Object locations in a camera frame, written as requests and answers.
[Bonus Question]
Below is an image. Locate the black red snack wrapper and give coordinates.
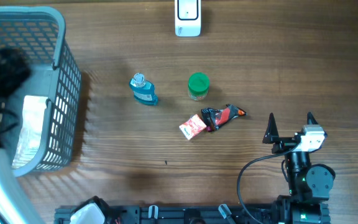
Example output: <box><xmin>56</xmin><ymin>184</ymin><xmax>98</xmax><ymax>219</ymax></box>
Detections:
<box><xmin>201</xmin><ymin>104</ymin><xmax>247</xmax><ymax>133</ymax></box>

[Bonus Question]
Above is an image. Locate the red snack packet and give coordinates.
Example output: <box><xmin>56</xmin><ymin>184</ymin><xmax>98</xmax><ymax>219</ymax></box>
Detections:
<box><xmin>179</xmin><ymin>114</ymin><xmax>206</xmax><ymax>140</ymax></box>

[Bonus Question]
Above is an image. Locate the green lid jar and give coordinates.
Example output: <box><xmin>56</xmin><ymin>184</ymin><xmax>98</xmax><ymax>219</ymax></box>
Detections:
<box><xmin>188</xmin><ymin>72</ymin><xmax>210</xmax><ymax>101</ymax></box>

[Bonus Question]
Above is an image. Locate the blue mouthwash bottle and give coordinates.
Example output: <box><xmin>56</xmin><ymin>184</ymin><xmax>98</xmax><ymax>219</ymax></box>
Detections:
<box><xmin>129</xmin><ymin>73</ymin><xmax>158</xmax><ymax>105</ymax></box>

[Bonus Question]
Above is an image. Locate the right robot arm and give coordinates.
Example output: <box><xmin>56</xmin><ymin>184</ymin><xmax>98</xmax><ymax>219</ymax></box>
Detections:
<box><xmin>262</xmin><ymin>112</ymin><xmax>336</xmax><ymax>224</ymax></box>

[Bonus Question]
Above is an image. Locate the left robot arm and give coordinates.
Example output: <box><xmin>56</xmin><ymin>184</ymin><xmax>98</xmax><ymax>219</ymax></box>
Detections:
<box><xmin>0</xmin><ymin>48</ymin><xmax>43</xmax><ymax>223</ymax></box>

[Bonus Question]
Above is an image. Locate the white barcode scanner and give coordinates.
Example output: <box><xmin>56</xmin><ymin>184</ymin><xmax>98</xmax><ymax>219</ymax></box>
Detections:
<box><xmin>174</xmin><ymin>0</ymin><xmax>201</xmax><ymax>37</ymax></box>

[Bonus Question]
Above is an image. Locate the white long flat pouch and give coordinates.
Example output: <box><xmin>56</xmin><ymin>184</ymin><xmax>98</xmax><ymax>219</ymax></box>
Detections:
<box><xmin>12</xmin><ymin>95</ymin><xmax>47</xmax><ymax>169</ymax></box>

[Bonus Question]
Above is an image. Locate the grey plastic mesh basket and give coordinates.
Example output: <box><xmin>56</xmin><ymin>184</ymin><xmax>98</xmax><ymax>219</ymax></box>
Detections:
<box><xmin>0</xmin><ymin>6</ymin><xmax>81</xmax><ymax>177</ymax></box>

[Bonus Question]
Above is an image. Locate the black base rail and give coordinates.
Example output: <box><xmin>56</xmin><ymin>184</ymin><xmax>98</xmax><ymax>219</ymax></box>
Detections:
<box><xmin>53</xmin><ymin>203</ymin><xmax>332</xmax><ymax>224</ymax></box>

